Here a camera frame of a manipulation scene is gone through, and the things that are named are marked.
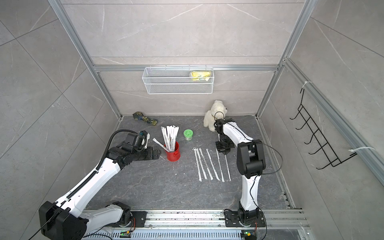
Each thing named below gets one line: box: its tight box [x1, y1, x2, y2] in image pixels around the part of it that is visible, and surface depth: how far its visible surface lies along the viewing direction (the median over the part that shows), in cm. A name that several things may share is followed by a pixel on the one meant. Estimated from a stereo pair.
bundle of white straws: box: [152, 125, 180, 152], surface depth 90 cm
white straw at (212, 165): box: [206, 149, 221, 181], surface depth 94 cm
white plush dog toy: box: [203, 100, 228, 132], surface depth 105 cm
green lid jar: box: [183, 128, 194, 141], surface depth 106 cm
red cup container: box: [164, 141, 181, 162], surface depth 92 cm
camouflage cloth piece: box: [132, 111, 159, 126], surface depth 117 cm
